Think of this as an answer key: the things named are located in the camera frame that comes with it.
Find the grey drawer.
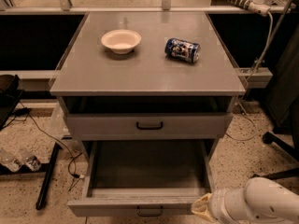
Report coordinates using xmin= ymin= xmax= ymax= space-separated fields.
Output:
xmin=64 ymin=113 xmax=233 ymax=141
xmin=68 ymin=140 xmax=215 ymax=217

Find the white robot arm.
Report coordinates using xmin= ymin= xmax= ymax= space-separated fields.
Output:
xmin=191 ymin=177 xmax=299 ymax=224

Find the grey drawer cabinet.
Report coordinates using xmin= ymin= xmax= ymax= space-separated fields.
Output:
xmin=50 ymin=10 xmax=247 ymax=161

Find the grey top drawer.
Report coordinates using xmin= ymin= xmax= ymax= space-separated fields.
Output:
xmin=64 ymin=113 xmax=233 ymax=141

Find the black office chair base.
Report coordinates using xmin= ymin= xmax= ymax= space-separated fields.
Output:
xmin=263 ymin=132 xmax=299 ymax=180

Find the black stand leg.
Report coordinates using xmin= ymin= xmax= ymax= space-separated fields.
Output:
xmin=36 ymin=143 xmax=61 ymax=210

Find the blue soda can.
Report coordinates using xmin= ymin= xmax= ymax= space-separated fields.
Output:
xmin=164 ymin=38 xmax=200 ymax=63

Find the white paper bowl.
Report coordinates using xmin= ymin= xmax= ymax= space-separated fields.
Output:
xmin=101 ymin=30 xmax=141 ymax=54

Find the clear plastic water bottle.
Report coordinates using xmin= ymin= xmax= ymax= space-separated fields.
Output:
xmin=0 ymin=148 xmax=21 ymax=173

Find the white power strip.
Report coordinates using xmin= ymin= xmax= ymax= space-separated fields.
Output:
xmin=225 ymin=0 xmax=270 ymax=16

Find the black bag on left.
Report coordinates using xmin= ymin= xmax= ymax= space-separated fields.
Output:
xmin=0 ymin=75 xmax=23 ymax=130

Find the white power cable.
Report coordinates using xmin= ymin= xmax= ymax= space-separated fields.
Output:
xmin=225 ymin=11 xmax=274 ymax=142

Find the black cable on floor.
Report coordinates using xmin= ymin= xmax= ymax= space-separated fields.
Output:
xmin=3 ymin=100 xmax=86 ymax=191

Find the metal railing frame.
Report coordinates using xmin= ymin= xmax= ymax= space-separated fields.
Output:
xmin=0 ymin=0 xmax=299 ymax=15

